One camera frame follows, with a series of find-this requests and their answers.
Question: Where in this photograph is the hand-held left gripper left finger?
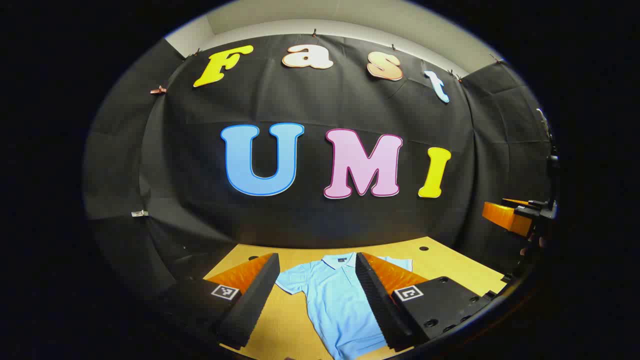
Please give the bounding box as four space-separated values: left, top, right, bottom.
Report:
150 252 281 351

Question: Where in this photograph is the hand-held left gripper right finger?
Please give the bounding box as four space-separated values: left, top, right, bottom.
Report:
354 251 496 353

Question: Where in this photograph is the light blue T-shirt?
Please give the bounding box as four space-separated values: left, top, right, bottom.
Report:
275 252 414 360

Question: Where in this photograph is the black backdrop cloth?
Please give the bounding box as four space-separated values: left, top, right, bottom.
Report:
82 32 557 303

